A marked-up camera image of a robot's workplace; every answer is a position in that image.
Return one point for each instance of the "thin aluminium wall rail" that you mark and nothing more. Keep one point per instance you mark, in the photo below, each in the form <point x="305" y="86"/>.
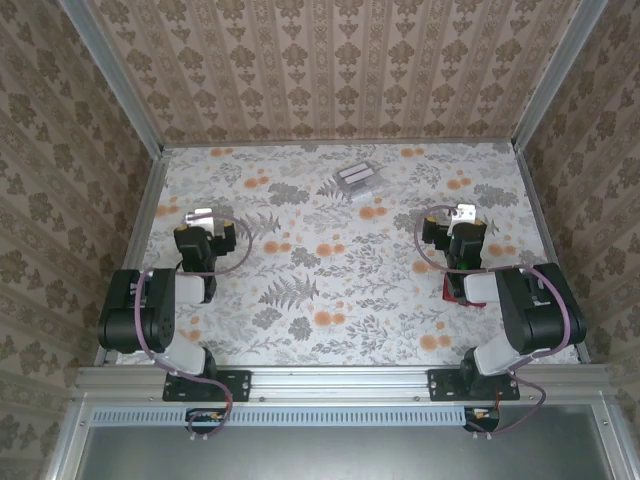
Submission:
<point x="340" y="142"/>

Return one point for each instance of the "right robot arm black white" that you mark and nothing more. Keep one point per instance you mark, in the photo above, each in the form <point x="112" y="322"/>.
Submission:
<point x="540" y="310"/>

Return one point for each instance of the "aluminium side rail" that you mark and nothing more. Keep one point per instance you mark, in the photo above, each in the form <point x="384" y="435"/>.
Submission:
<point x="147" y="200"/>
<point x="532" y="200"/>

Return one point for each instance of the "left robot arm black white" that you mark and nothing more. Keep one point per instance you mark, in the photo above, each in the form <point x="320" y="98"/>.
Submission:
<point x="150" y="320"/>

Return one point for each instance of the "floral table cover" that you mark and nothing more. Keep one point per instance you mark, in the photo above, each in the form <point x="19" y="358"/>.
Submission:
<point x="350" y="250"/>

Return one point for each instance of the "long aluminium base rail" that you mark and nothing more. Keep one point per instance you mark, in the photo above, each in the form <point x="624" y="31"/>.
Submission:
<point x="340" y="382"/>

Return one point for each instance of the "grey metal sheet panel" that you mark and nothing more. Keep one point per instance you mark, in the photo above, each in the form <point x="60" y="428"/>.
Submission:
<point x="325" y="455"/>

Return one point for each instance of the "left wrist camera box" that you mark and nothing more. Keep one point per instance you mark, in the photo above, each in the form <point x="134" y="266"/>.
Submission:
<point x="200" y="217"/>

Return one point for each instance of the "aluminium corner post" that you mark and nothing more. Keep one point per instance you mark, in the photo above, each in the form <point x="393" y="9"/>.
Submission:
<point x="555" y="75"/>
<point x="112" y="80"/>

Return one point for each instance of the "red card holder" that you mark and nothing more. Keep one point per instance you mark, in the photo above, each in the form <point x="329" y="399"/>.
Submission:
<point x="452" y="295"/>

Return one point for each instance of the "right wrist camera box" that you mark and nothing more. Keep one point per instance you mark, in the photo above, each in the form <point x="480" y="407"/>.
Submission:
<point x="462" y="214"/>

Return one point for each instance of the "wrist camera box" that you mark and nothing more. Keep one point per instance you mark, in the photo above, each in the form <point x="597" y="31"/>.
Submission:
<point x="462" y="214"/>
<point x="200" y="217"/>

